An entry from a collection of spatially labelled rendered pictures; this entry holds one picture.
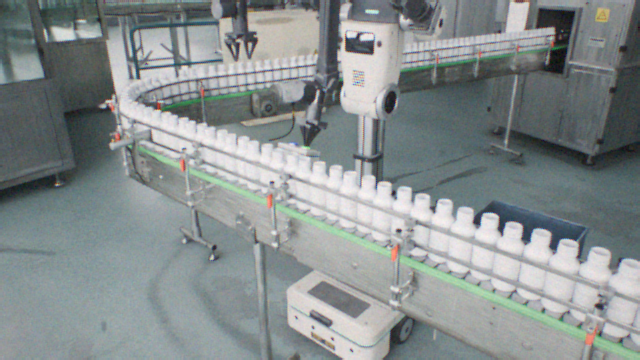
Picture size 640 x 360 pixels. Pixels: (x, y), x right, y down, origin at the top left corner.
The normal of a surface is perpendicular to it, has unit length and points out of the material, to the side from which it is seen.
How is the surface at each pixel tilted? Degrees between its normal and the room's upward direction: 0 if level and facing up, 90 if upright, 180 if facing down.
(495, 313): 90
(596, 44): 90
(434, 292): 90
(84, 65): 90
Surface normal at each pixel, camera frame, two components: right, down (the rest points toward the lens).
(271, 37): 0.52, 0.35
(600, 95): -0.85, 0.22
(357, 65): -0.65, 0.32
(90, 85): 0.76, 0.25
